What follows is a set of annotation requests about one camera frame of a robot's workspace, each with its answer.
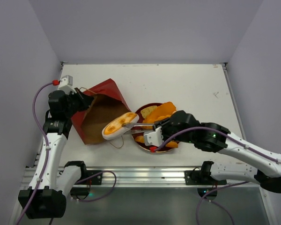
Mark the white rimmed oval bread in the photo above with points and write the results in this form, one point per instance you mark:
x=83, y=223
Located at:
x=116, y=129

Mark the wavy orange bread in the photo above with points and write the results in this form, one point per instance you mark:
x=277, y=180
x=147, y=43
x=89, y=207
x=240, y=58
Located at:
x=154, y=118

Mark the sliced bread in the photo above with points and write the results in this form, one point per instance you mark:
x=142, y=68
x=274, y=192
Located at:
x=163, y=109

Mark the red paper bag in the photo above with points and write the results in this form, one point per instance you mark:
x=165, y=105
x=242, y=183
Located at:
x=108, y=104

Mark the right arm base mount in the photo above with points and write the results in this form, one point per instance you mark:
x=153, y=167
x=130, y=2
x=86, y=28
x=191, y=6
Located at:
x=201, y=180

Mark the red round plate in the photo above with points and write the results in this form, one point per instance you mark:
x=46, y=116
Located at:
x=142, y=145

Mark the long twisted bread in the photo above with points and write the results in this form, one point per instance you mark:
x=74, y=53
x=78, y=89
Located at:
x=140, y=139

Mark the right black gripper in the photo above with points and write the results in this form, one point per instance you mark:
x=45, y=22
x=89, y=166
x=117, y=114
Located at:
x=160, y=124

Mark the aluminium rail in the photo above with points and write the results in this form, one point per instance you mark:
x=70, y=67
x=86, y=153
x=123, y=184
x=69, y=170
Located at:
x=137, y=177

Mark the metal tongs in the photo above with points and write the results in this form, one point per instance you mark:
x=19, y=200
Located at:
x=135, y=128

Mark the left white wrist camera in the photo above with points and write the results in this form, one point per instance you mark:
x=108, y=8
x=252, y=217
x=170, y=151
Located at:
x=65, y=84

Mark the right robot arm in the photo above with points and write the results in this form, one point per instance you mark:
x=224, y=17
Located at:
x=259, y=166

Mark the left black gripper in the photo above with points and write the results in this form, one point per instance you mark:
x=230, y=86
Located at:
x=85, y=101

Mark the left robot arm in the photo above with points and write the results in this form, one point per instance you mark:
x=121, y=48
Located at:
x=46, y=195

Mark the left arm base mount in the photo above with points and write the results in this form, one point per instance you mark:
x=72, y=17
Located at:
x=83, y=189

